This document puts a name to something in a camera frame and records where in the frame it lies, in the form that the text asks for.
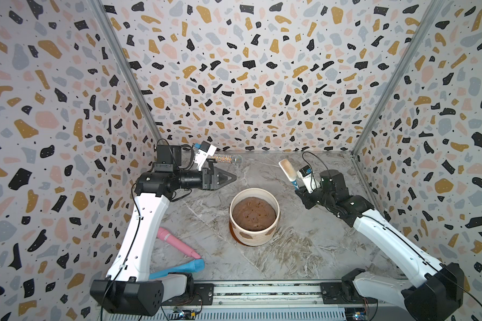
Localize dried mud patch front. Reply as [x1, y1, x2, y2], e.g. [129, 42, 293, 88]
[239, 232, 253, 239]

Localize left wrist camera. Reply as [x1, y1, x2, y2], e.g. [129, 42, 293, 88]
[194, 141, 217, 171]

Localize glitter tube on black stand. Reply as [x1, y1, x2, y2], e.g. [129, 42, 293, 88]
[212, 154, 243, 165]

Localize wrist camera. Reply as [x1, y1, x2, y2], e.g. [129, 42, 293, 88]
[194, 141, 217, 171]
[297, 165, 316, 193]

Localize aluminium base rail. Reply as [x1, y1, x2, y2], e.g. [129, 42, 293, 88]
[92, 280, 427, 321]

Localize terracotta pot saucer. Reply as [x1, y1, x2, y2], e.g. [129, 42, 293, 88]
[229, 226, 246, 246]

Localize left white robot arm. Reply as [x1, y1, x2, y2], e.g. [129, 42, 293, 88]
[90, 166, 237, 316]

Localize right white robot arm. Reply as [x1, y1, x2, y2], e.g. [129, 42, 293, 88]
[295, 170, 465, 320]

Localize pink silicone tool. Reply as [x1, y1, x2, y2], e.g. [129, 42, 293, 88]
[157, 227, 202, 259]

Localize cream ceramic pot with soil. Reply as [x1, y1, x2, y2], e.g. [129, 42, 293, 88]
[229, 188, 281, 247]

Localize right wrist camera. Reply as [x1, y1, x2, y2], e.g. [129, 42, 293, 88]
[297, 165, 316, 193]

